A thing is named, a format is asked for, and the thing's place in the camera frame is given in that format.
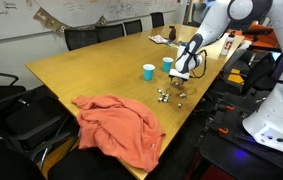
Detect black stereo camera bar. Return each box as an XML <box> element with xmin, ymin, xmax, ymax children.
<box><xmin>242</xmin><ymin>29</ymin><xmax>279</xmax><ymax>36</ymax></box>

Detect small brown bottle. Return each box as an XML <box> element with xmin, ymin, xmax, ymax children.
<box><xmin>168</xmin><ymin>25</ymin><xmax>177</xmax><ymax>42</ymax></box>

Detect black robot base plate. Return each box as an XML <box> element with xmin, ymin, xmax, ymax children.
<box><xmin>199</xmin><ymin>109</ymin><xmax>283</xmax><ymax>180</ymax></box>

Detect orange handled clamp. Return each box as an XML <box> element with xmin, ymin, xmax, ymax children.
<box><xmin>210</xmin><ymin>125</ymin><xmax>230</xmax><ymax>136</ymax></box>
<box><xmin>215</xmin><ymin>103</ymin><xmax>236</xmax><ymax>113</ymax></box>

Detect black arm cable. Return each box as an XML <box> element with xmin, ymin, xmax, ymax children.
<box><xmin>190</xmin><ymin>49</ymin><xmax>208</xmax><ymax>80</ymax></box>

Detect wall whiteboard with writing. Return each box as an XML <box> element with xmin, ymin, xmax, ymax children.
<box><xmin>0</xmin><ymin>0</ymin><xmax>187</xmax><ymax>44</ymax></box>

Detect black chair chrome legs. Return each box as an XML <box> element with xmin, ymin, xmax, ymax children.
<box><xmin>0</xmin><ymin>89</ymin><xmax>80</xmax><ymax>171</ymax></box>

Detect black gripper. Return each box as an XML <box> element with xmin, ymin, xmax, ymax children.
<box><xmin>168</xmin><ymin>76</ymin><xmax>188</xmax><ymax>87</ymax></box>

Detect black mesh office chair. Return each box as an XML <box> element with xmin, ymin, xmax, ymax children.
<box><xmin>63</xmin><ymin>28</ymin><xmax>100</xmax><ymax>52</ymax></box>
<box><xmin>149</xmin><ymin>12</ymin><xmax>165</xmax><ymax>29</ymax></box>
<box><xmin>95</xmin><ymin>23</ymin><xmax>125</xmax><ymax>43</ymax></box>
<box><xmin>123</xmin><ymin>19</ymin><xmax>144</xmax><ymax>36</ymax></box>

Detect black swivel chair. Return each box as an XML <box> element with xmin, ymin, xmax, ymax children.
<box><xmin>214</xmin><ymin>49</ymin><xmax>283</xmax><ymax>98</ymax></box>

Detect teal plastic cup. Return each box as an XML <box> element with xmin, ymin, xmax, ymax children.
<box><xmin>142</xmin><ymin>63</ymin><xmax>156</xmax><ymax>82</ymax></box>
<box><xmin>162</xmin><ymin>56</ymin><xmax>175</xmax><ymax>73</ymax></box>

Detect orange armchair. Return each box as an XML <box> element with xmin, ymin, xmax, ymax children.
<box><xmin>227</xmin><ymin>21</ymin><xmax>279</xmax><ymax>48</ymax></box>

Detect grey armchair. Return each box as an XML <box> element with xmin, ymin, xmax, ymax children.
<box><xmin>191</xmin><ymin>2</ymin><xmax>212</xmax><ymax>24</ymax></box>

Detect black armrest office chair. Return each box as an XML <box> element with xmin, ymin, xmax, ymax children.
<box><xmin>0</xmin><ymin>71</ymin><xmax>27</xmax><ymax>113</ymax></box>

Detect black chair backrest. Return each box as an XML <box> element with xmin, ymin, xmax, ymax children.
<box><xmin>0</xmin><ymin>131</ymin><xmax>45</xmax><ymax>180</ymax></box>

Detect brown bunting banner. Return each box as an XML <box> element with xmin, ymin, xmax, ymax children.
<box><xmin>32</xmin><ymin>7</ymin><xmax>109</xmax><ymax>35</ymax></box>

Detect orange crumpled cloth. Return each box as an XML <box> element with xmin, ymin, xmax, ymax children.
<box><xmin>71</xmin><ymin>95</ymin><xmax>167</xmax><ymax>173</ymax></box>

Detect white bottle red logo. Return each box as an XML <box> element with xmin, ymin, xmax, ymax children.
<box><xmin>220</xmin><ymin>30</ymin><xmax>236</xmax><ymax>57</ymax></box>

